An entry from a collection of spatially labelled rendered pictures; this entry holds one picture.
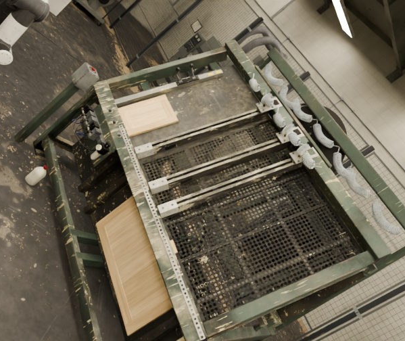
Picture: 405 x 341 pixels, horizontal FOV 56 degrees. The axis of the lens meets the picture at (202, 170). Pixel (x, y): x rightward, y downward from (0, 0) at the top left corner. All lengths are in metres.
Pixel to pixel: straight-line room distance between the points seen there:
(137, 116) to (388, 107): 5.70
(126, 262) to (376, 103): 6.19
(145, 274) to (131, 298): 0.19
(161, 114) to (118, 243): 1.06
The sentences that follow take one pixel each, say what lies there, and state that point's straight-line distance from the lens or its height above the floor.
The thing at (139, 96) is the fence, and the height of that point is 1.07.
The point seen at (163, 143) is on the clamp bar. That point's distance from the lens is 2.80.
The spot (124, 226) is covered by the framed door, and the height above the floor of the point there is 0.50.
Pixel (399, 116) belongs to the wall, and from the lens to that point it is 7.80.
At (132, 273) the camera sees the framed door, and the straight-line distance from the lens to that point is 2.81.
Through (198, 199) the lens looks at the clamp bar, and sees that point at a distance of 2.53.
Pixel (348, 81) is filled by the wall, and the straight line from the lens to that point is 8.37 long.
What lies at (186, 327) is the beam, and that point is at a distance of 2.26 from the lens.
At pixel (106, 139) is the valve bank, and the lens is 2.97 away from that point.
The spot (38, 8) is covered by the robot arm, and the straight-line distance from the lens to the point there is 1.98.
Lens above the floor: 1.95
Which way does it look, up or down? 16 degrees down
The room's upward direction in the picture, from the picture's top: 53 degrees clockwise
